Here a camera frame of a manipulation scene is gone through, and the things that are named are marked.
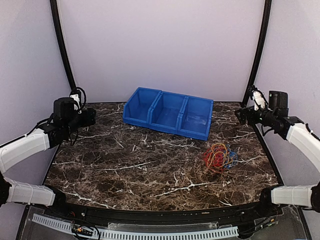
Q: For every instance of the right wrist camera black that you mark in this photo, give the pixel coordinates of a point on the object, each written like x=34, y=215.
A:
x=277, y=99

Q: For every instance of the blue storage bin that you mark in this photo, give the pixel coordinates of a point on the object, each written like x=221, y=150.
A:
x=166, y=112
x=196, y=117
x=138, y=108

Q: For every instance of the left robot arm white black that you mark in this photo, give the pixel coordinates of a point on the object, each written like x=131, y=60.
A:
x=46, y=135

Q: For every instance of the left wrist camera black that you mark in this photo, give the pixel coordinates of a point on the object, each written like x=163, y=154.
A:
x=65, y=108

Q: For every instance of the left black frame post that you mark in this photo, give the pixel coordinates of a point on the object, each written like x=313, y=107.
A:
x=62, y=46

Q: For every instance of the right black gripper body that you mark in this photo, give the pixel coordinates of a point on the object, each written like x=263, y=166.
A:
x=250, y=110

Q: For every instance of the right black frame post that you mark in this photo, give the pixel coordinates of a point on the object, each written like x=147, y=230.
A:
x=259, y=49

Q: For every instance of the right blue storage bin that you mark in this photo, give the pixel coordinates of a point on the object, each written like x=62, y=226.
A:
x=196, y=117

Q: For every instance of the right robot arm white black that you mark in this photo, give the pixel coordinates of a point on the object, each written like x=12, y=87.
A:
x=297, y=133

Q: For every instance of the black front rail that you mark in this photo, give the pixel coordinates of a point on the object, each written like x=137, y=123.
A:
x=239, y=214

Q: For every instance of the middle blue storage bin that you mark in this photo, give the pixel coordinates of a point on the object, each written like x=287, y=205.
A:
x=166, y=112

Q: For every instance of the white slotted cable duct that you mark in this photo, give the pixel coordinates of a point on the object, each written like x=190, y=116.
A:
x=134, y=232

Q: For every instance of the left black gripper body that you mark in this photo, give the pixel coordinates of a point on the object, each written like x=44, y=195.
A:
x=73, y=124

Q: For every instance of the left blue storage bin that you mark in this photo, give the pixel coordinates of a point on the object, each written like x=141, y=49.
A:
x=138, y=108

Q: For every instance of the black frame post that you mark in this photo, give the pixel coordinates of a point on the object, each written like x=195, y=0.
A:
x=62, y=46
x=259, y=49

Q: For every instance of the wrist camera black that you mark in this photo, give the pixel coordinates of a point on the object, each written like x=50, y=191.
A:
x=65, y=108
x=277, y=99

